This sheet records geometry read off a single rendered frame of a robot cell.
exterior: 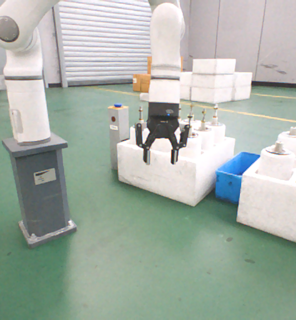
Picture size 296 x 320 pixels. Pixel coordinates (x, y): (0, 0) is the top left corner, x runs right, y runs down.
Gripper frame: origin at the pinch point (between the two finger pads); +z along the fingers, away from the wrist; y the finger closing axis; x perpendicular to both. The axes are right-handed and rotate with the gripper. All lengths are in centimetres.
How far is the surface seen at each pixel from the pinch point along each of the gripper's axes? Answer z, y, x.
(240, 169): 15, 55, 43
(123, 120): -5, 1, 62
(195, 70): -58, 136, 275
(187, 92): -30, 133, 292
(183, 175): 12.4, 18.2, 25.4
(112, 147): 9, -3, 66
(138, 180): 19.2, 5.5, 43.5
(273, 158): 1.0, 37.1, 3.3
